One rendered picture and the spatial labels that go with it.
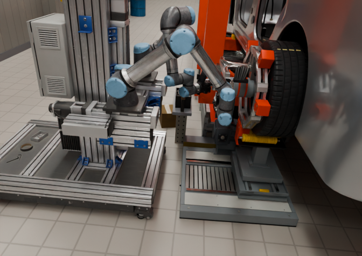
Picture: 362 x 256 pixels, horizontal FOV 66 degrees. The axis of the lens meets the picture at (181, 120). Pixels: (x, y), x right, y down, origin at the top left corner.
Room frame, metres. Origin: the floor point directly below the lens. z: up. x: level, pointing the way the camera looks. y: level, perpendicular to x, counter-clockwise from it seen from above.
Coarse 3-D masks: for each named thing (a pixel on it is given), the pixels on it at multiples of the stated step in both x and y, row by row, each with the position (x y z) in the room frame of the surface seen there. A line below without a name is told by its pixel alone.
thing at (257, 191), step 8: (232, 152) 2.06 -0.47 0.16; (232, 160) 1.95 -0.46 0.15; (232, 168) 1.90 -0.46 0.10; (240, 176) 1.75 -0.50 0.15; (240, 184) 1.65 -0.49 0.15; (248, 184) 1.62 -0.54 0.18; (256, 184) 1.67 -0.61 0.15; (264, 184) 1.67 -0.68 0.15; (272, 184) 1.65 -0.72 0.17; (280, 184) 1.69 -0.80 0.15; (240, 192) 1.56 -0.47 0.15; (248, 192) 1.56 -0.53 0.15; (256, 192) 1.56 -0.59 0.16; (264, 192) 1.56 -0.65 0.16; (272, 192) 1.56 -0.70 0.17; (280, 192) 1.57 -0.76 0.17; (280, 200) 1.56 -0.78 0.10
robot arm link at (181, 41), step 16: (176, 32) 1.34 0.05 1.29; (192, 32) 1.38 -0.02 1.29; (160, 48) 1.37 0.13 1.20; (176, 48) 1.33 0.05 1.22; (192, 48) 1.34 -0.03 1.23; (144, 64) 1.36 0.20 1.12; (160, 64) 1.37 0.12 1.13; (112, 80) 1.34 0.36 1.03; (128, 80) 1.35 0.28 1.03; (112, 96) 1.35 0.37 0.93
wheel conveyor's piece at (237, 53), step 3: (225, 51) 5.09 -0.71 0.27; (228, 51) 5.10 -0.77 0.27; (231, 51) 5.17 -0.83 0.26; (234, 51) 5.17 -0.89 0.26; (237, 51) 5.17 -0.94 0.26; (240, 51) 5.18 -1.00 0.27; (243, 51) 5.06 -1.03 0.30; (225, 54) 4.92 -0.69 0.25; (228, 54) 4.92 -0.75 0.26; (231, 54) 4.92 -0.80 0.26; (234, 54) 4.93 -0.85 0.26; (237, 54) 4.93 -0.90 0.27; (240, 54) 4.94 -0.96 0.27; (243, 54) 4.98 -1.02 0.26
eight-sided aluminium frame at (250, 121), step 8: (256, 48) 1.93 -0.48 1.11; (248, 56) 2.00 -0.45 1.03; (256, 56) 1.74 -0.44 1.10; (256, 64) 1.72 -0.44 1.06; (248, 72) 2.09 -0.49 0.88; (256, 72) 1.68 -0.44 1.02; (264, 72) 1.66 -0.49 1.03; (256, 80) 1.64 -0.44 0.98; (264, 80) 1.62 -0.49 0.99; (256, 88) 1.59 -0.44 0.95; (264, 88) 1.59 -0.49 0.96; (256, 96) 1.59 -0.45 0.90; (264, 96) 1.59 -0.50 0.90; (240, 104) 1.99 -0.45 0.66; (240, 112) 1.92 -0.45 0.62; (240, 120) 1.86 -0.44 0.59; (248, 120) 1.64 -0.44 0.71; (256, 120) 1.59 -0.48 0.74; (248, 128) 1.73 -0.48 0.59
